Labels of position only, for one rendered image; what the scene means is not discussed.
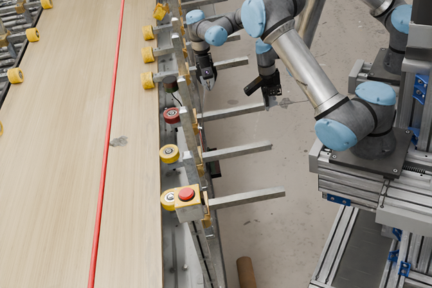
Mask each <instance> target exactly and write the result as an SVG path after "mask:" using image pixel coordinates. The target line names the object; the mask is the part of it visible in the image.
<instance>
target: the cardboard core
mask: <svg viewBox="0 0 432 288"><path fill-rule="evenodd" d="M236 263H237V270H238V277H239V281H240V288H257V285H256V281H255V275H254V271H253V266H252V262H251V258H249V257H248V256H242V257H240V258H238V259H237V261H236Z"/></svg>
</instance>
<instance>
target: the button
mask: <svg viewBox="0 0 432 288"><path fill-rule="evenodd" d="M193 195H194V191H193V190H192V189H191V188H189V187H186V188H183V189H181V190H180V191H179V197H180V198H181V199H182V200H188V199H190V198H192V197H193Z"/></svg>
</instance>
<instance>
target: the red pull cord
mask: <svg viewBox="0 0 432 288"><path fill-rule="evenodd" d="M124 2H125V0H121V9H120V20H119V25H118V36H117V41H116V52H115V58H114V68H113V74H112V85H111V95H110V101H109V112H108V117H107V128H106V133H105V144H104V150H103V160H102V171H101V176H100V187H99V192H98V203H97V209H96V219H95V225H94V236H93V246H92V252H91V262H90V268H89V279H88V285H87V288H94V285H95V274H96V262H97V255H98V244H99V237H100V226H101V219H102V207H103V201H104V189H105V178H106V171H107V159H108V153H109V141H110V135H111V123H112V117H113V105H114V93H115V87H116V75H117V69H118V57H119V50H120V39H121V32H122V21H123V9H124Z"/></svg>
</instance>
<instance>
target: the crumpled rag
mask: <svg viewBox="0 0 432 288"><path fill-rule="evenodd" d="M127 138H128V137H126V136H124V135H123V136H120V137H118V138H114V139H113V140H112V141H110V142H109V146H113V147H116V146H121V147H124V146H126V144H128V141H127V140H126V139H127Z"/></svg>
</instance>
